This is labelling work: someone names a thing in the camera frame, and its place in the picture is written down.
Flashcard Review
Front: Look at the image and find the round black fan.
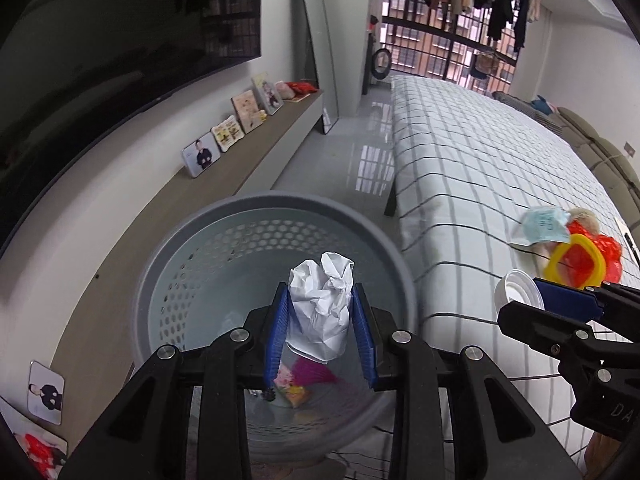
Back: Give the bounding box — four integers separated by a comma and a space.
372, 47, 393, 81

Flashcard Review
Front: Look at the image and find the portrait photo frame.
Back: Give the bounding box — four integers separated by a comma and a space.
181, 132, 222, 179

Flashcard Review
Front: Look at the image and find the beige fluffy ball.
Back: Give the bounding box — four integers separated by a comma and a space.
565, 206, 601, 236

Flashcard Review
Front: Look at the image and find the dark figure photo card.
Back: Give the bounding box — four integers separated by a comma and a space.
27, 360, 66, 426

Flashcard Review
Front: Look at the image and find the black wall television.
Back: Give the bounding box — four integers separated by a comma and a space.
0, 0, 263, 256

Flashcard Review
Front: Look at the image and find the long wall shelf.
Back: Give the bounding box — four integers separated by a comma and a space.
50, 89, 325, 461

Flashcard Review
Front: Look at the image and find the yellow plastic ring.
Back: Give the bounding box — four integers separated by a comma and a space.
547, 234, 608, 289

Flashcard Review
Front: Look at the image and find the checked pillow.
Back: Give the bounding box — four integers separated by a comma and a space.
492, 91, 561, 133

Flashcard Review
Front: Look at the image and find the blue face mask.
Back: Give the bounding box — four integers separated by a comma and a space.
515, 206, 572, 247

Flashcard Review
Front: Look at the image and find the yellow scalloped photo frame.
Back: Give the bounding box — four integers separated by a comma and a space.
210, 115, 245, 152

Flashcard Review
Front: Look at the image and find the white paper ball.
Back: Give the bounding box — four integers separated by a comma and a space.
285, 252, 357, 365

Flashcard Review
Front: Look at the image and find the beige cartoon photo frame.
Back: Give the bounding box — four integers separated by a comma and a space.
231, 90, 265, 133

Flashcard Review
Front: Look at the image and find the grey perforated waste basket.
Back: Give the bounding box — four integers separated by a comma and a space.
131, 191, 420, 463

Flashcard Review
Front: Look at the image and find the leaning floor mirror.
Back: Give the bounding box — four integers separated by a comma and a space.
294, 0, 341, 136

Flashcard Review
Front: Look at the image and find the grey padded headboard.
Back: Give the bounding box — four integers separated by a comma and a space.
555, 105, 640, 196

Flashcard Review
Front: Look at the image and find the white round plastic lid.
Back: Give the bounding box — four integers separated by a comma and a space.
494, 269, 545, 313

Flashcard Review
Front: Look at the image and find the red packet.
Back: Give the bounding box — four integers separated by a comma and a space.
285, 81, 320, 103

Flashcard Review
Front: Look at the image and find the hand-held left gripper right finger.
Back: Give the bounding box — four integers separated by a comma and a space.
350, 282, 583, 480

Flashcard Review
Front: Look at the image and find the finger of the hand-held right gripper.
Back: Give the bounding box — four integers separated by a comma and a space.
497, 300, 601, 361
532, 277, 640, 321

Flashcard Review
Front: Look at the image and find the red print photo card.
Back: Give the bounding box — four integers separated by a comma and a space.
10, 430, 68, 476

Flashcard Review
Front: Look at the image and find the bed with checked sheet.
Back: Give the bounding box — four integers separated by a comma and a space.
384, 75, 640, 461

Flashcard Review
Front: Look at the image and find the window security grille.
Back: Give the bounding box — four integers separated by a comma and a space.
367, 0, 531, 96

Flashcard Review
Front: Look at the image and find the person's right forearm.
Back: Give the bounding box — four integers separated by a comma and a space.
585, 432, 628, 480

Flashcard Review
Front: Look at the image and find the red plastic bag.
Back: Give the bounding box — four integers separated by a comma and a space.
562, 220, 623, 288

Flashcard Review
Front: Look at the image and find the pink snack packet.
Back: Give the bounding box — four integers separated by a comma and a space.
275, 365, 313, 408

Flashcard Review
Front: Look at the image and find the white figure photo frame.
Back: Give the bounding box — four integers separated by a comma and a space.
251, 72, 284, 116

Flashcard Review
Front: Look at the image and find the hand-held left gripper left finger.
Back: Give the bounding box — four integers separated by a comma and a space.
57, 282, 291, 480

